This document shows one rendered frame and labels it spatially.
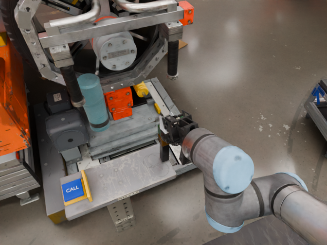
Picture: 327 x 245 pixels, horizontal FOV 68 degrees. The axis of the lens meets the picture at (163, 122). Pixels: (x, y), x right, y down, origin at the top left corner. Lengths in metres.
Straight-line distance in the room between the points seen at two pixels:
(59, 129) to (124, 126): 0.37
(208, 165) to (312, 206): 0.21
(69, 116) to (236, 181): 0.97
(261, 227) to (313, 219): 0.61
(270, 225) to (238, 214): 0.54
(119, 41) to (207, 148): 0.46
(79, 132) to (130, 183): 0.45
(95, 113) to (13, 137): 0.31
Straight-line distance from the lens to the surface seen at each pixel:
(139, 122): 1.45
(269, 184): 0.64
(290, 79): 2.35
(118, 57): 0.86
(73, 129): 1.29
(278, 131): 1.86
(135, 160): 1.02
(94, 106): 0.98
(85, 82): 0.94
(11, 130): 1.03
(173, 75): 0.88
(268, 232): 1.14
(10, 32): 1.04
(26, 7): 0.91
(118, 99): 1.15
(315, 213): 0.54
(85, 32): 0.74
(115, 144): 1.44
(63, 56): 0.73
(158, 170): 0.99
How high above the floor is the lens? 1.31
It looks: 49 degrees down
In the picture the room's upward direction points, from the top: straight up
